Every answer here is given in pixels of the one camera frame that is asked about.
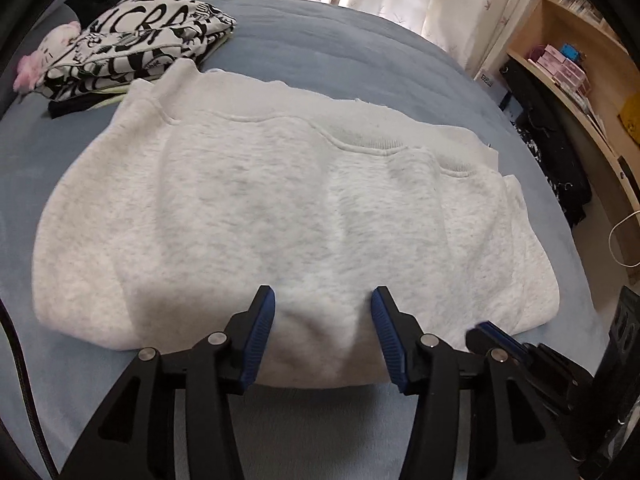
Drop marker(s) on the pile of papers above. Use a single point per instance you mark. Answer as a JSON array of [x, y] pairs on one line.
[[587, 110]]

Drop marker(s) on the row of books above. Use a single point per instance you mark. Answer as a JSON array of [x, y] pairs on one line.
[[580, 2]]

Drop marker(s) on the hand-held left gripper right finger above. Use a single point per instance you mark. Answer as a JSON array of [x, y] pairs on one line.
[[387, 340]]

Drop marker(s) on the yellow bag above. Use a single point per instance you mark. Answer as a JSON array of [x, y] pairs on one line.
[[631, 117]]

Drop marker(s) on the blue bed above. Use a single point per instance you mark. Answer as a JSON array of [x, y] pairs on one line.
[[350, 50]]

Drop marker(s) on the black white printed folded garment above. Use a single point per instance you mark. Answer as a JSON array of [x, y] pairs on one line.
[[150, 35]]

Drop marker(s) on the light grey zip hoodie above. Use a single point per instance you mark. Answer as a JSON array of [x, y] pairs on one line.
[[250, 185]]

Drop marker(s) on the small blue box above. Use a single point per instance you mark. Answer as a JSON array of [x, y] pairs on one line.
[[570, 52]]

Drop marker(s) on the white pink cat plush toy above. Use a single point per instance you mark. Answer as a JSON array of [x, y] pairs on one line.
[[45, 55]]

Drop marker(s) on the wooden bookshelf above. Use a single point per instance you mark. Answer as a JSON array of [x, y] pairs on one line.
[[615, 75]]

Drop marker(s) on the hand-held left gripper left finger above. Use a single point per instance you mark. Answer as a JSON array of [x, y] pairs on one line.
[[257, 340]]

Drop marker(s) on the stack of pink boxes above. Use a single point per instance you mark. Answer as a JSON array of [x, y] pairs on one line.
[[562, 67]]

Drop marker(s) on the white printed box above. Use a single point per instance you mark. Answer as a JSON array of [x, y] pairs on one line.
[[490, 81]]

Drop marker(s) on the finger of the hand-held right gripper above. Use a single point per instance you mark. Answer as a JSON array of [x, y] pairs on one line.
[[505, 342]]

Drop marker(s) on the black white patterned cloth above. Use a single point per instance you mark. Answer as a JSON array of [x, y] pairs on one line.
[[532, 152]]

